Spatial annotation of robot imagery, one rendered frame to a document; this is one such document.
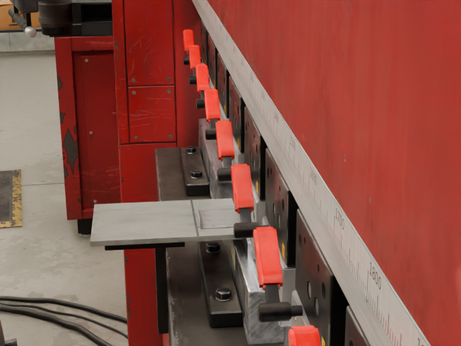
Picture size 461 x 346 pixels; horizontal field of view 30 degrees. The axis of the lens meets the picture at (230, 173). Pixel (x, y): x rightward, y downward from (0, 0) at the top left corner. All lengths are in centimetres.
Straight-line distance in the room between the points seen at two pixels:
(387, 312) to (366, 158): 10
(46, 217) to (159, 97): 210
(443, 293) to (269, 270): 39
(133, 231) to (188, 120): 92
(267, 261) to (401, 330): 32
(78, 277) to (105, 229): 219
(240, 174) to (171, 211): 59
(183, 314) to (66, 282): 220
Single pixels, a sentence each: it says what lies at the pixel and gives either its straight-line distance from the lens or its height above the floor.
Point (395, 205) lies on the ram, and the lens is 51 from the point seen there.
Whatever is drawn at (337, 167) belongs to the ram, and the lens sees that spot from 66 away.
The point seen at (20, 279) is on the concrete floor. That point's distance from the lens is 375.
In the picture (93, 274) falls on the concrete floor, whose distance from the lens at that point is 373.
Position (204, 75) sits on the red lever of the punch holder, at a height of 124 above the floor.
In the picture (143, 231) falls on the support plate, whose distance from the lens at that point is 152.
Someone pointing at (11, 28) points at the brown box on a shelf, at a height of 100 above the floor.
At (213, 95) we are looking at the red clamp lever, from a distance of 140.
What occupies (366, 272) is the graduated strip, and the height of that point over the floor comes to 133.
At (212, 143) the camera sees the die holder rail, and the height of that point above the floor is 97.
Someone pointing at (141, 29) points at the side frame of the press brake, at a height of 121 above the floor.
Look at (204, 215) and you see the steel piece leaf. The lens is 157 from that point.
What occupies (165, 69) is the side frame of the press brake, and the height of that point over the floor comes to 110.
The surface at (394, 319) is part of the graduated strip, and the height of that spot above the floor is 133.
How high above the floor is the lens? 158
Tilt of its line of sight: 19 degrees down
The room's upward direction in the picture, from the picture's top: straight up
